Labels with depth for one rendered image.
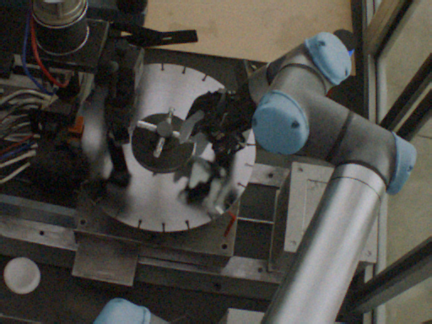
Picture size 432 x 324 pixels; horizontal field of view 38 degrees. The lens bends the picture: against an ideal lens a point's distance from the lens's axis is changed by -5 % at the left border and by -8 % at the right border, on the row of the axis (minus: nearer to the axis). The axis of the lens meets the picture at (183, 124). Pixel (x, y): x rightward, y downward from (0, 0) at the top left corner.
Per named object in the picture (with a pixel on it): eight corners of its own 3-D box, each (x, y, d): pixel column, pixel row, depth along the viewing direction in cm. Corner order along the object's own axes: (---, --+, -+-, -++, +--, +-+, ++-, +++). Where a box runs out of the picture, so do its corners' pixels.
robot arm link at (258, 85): (271, 51, 98) (307, 85, 101) (251, 63, 101) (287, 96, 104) (260, 84, 93) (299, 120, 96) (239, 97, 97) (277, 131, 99)
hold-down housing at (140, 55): (141, 108, 107) (147, 36, 89) (131, 133, 105) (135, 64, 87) (109, 98, 107) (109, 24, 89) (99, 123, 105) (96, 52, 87)
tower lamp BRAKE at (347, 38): (351, 41, 110) (356, 31, 108) (352, 62, 108) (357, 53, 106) (327, 36, 110) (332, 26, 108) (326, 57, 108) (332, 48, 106)
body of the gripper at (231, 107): (186, 133, 104) (238, 102, 96) (202, 95, 110) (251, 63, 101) (222, 162, 107) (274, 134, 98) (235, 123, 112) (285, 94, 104)
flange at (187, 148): (123, 123, 119) (123, 116, 117) (182, 108, 122) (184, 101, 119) (142, 179, 115) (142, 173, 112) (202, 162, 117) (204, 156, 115)
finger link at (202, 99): (178, 113, 111) (212, 92, 105) (181, 107, 112) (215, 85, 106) (199, 131, 112) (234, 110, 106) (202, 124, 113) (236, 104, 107)
